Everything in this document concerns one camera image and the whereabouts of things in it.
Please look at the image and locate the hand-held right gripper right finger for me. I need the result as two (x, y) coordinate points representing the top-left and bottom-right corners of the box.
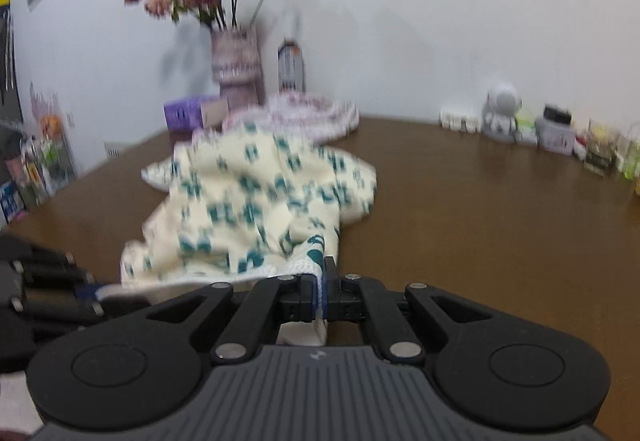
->
(323, 256), (494, 365)

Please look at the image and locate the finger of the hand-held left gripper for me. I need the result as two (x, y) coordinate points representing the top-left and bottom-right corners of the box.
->
(24, 286), (152, 329)
(21, 242), (99, 288)

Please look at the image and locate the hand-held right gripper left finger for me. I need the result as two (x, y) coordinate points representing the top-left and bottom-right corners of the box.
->
(145, 272), (325, 365)

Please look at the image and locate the cream dress with teal flowers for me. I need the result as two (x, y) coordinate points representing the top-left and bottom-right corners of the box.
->
(119, 120), (379, 348)

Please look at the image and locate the shelf of colourful packets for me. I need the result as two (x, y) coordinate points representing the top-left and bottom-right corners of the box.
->
(0, 81), (77, 228)

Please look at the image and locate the pink floral garment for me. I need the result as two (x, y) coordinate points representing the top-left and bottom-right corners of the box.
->
(221, 90), (362, 145)

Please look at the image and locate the purple tissue pack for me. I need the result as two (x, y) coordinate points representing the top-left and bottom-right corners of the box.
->
(162, 94), (232, 132)

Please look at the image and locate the white clips row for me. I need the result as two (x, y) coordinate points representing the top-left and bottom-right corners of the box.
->
(439, 108), (484, 135)

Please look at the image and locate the grey cabinet with yellow label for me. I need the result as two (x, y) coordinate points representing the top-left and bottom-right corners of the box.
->
(0, 0), (24, 123)

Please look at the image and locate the tea bottle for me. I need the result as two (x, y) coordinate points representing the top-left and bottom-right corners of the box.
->
(276, 38), (307, 95)

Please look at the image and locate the purple glitter vase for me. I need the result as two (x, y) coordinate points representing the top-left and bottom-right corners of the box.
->
(210, 25), (267, 106)

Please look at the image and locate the white robot figurine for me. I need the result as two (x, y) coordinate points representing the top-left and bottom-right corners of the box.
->
(480, 81), (524, 144)

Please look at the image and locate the small white green box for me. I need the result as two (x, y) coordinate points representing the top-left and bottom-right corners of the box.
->
(514, 112), (539, 145)

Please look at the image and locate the white container with black lid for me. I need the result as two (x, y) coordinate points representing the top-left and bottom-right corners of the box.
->
(534, 116), (577, 157)

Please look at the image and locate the small black gadget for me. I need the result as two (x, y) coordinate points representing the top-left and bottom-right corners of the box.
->
(543, 104), (573, 125)

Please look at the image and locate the glass cup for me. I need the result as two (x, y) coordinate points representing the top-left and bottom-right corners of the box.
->
(584, 118), (622, 178)

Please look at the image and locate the small green bottle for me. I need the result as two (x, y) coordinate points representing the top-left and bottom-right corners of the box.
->
(621, 120), (640, 180)

